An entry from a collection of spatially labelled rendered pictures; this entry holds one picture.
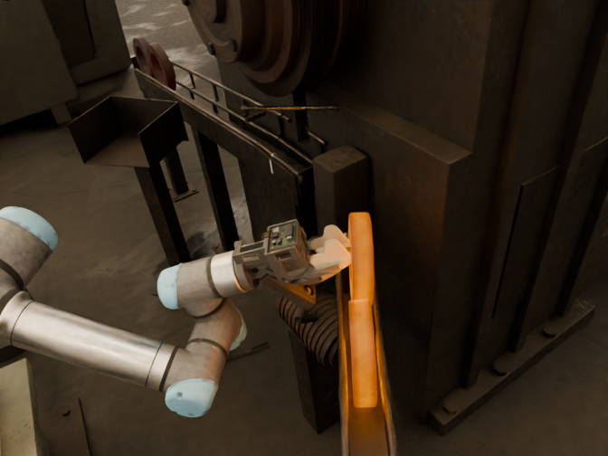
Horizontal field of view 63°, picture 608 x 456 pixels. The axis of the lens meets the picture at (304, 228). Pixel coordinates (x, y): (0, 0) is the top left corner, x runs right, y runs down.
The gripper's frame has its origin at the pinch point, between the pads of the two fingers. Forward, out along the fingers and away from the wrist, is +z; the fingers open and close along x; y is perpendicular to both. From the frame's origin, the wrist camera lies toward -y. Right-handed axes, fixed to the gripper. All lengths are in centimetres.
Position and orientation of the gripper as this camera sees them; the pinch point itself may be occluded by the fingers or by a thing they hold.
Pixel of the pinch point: (360, 251)
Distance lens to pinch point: 81.9
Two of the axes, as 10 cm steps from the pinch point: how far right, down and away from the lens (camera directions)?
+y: -3.4, -7.3, -6.0
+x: 0.2, -6.4, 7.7
